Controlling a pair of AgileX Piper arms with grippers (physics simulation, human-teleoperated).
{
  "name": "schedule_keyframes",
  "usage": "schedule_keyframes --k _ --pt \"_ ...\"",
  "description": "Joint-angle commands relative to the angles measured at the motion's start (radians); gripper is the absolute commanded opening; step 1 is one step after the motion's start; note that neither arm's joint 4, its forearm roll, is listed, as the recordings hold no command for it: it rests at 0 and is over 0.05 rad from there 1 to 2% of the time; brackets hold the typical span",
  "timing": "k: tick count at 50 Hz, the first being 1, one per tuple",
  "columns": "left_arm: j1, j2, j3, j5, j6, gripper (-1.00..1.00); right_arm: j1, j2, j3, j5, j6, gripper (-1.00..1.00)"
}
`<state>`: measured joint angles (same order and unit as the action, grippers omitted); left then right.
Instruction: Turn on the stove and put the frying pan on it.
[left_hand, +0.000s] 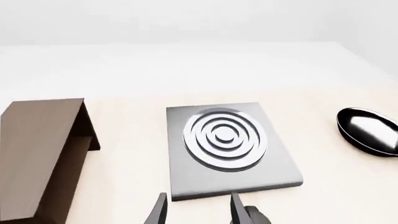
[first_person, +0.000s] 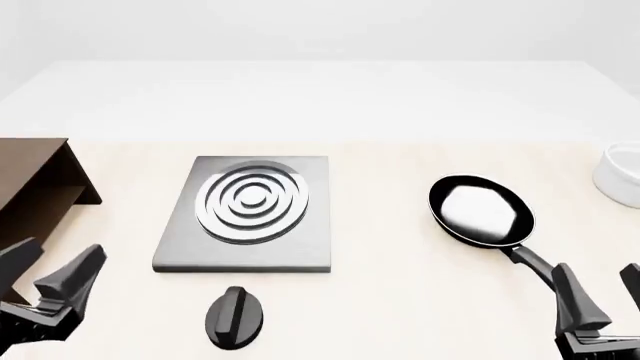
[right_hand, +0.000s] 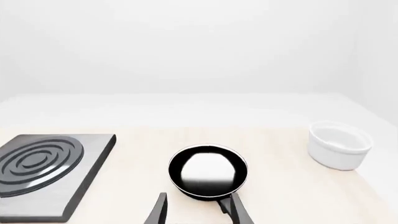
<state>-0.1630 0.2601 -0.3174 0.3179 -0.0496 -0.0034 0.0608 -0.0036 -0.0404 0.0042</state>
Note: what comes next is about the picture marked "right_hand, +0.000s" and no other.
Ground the flat black stove plate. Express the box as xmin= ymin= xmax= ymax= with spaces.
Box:
xmin=0 ymin=133 xmax=118 ymax=223

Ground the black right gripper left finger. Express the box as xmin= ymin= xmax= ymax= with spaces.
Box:
xmin=143 ymin=192 xmax=168 ymax=224

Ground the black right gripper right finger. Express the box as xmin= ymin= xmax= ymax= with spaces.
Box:
xmin=230 ymin=192 xmax=255 ymax=224

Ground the white ceramic ramekin bowl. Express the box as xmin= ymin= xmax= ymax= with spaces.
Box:
xmin=307 ymin=120 xmax=373 ymax=172

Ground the black frying pan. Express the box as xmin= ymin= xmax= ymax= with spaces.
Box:
xmin=168 ymin=143 xmax=249 ymax=224

